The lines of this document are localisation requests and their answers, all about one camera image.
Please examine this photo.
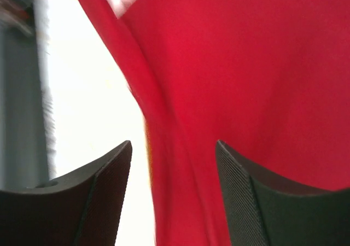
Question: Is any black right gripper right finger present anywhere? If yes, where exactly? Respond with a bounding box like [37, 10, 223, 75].
[215, 140, 349, 246]

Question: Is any red t shirt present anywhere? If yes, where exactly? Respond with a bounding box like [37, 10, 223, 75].
[79, 0, 349, 245]

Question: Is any floral tablecloth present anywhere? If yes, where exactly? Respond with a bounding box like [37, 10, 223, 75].
[35, 0, 155, 245]

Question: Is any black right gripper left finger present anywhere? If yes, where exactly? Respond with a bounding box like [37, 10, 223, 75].
[1, 140, 132, 246]

